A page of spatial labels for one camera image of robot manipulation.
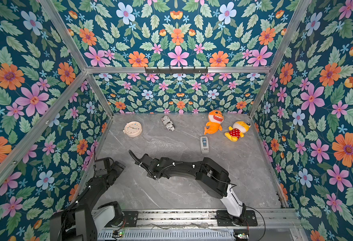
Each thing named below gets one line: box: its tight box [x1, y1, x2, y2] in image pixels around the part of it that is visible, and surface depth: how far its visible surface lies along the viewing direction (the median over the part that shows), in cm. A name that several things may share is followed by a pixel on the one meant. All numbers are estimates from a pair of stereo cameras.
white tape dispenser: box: [200, 136, 210, 155], surface depth 100 cm
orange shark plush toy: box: [204, 109, 225, 135], surface depth 110 cm
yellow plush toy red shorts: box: [224, 120, 252, 143], surface depth 104 cm
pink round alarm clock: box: [122, 121, 143, 138], surface depth 110 cm
